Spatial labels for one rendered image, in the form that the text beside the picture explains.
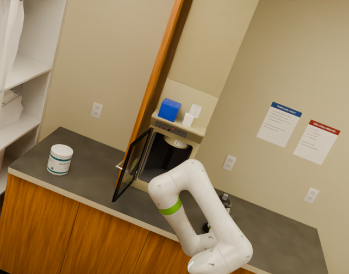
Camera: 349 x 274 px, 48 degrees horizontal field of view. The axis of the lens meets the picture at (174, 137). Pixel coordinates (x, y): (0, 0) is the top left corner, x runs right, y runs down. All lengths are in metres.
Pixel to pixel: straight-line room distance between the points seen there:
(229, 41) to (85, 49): 1.11
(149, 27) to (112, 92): 0.54
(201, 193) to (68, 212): 1.02
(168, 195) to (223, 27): 0.95
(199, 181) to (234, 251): 0.34
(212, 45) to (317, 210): 1.50
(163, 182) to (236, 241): 0.41
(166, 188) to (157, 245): 0.72
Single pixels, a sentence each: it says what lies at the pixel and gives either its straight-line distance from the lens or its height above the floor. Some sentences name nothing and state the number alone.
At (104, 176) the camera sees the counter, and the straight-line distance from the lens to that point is 2.63.
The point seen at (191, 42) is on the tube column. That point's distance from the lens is 2.23.
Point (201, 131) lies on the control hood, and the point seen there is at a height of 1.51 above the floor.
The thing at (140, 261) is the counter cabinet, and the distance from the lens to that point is 2.57.
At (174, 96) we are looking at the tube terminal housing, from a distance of 2.31.
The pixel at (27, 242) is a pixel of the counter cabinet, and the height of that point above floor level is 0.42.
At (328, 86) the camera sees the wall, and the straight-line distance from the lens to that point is 2.74.
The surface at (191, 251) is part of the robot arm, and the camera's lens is 2.11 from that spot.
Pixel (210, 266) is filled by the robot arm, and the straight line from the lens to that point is 1.74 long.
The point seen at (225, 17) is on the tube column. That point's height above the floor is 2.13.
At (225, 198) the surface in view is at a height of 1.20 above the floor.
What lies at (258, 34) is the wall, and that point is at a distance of 2.63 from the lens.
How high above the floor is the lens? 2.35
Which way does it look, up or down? 24 degrees down
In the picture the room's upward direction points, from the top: 21 degrees clockwise
